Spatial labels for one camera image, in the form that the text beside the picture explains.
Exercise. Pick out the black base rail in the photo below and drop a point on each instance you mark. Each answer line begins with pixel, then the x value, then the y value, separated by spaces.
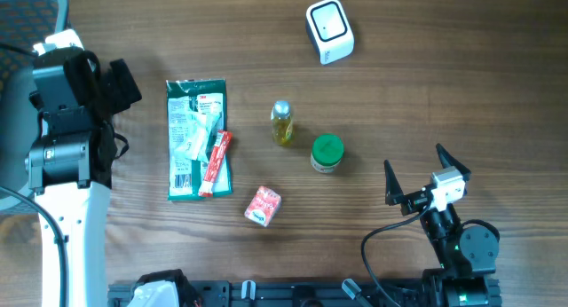
pixel 406 292

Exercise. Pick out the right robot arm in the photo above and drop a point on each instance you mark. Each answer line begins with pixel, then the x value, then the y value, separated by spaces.
pixel 466 250

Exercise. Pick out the grey plastic mesh basket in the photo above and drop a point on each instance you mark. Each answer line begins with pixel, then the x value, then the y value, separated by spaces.
pixel 24 23

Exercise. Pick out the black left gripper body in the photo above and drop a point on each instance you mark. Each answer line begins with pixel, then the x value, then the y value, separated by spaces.
pixel 113 94

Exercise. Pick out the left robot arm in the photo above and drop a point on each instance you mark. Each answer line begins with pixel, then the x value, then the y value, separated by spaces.
pixel 69 165

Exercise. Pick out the yellow dish soap bottle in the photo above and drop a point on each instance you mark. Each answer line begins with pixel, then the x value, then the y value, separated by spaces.
pixel 282 123

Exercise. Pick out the green white plastic packet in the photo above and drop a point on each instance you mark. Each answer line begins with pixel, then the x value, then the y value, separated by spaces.
pixel 196 112

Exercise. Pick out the green lid jar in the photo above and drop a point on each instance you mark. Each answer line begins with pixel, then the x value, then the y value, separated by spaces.
pixel 327 153

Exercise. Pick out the small red white box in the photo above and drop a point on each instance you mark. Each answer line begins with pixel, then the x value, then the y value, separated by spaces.
pixel 263 206

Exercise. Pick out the red stick sachet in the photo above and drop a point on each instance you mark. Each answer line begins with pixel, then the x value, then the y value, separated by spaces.
pixel 215 162

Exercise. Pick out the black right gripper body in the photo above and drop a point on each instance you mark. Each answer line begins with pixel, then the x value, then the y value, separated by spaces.
pixel 438 226

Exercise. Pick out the white barcode scanner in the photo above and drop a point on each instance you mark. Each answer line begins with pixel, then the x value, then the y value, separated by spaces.
pixel 329 30

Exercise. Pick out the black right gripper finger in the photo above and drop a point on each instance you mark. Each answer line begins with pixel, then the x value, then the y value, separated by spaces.
pixel 448 161
pixel 393 192

